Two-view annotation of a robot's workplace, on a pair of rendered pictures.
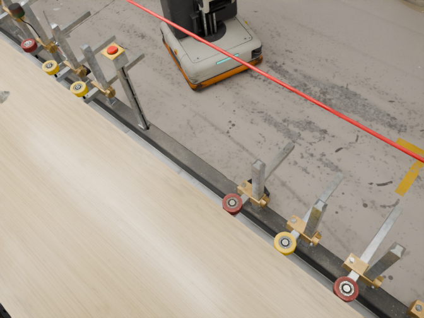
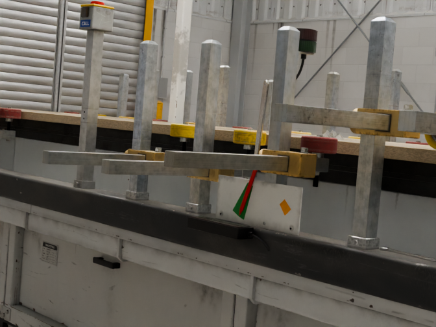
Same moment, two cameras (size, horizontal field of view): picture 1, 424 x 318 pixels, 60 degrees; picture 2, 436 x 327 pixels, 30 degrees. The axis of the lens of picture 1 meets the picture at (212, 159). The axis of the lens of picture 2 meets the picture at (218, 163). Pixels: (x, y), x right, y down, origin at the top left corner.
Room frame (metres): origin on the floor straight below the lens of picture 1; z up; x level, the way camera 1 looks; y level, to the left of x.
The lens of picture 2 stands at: (3.54, 0.61, 0.92)
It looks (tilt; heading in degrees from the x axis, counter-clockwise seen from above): 3 degrees down; 178
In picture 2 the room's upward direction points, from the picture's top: 5 degrees clockwise
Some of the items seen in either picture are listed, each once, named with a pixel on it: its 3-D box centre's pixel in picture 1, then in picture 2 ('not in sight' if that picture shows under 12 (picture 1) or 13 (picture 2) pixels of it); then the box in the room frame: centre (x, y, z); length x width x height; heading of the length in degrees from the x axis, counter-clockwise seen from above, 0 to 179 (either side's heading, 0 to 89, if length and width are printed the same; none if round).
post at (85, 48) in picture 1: (101, 81); (142, 132); (1.40, 0.48, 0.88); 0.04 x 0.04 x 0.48; 40
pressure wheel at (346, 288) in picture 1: (343, 291); not in sight; (0.20, -0.37, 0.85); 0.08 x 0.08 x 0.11
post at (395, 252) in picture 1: (375, 269); not in sight; (0.24, -0.48, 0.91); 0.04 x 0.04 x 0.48; 40
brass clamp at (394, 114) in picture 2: (14, 13); (383, 122); (1.99, 0.98, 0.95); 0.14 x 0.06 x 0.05; 40
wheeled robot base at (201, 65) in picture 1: (209, 42); not in sight; (2.35, -0.15, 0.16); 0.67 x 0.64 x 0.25; 17
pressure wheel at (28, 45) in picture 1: (32, 50); (317, 160); (1.76, 0.89, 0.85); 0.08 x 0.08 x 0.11
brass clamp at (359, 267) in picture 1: (363, 271); not in sight; (0.26, -0.46, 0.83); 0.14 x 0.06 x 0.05; 40
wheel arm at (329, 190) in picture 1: (312, 212); not in sight; (0.52, -0.36, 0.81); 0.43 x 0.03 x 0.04; 130
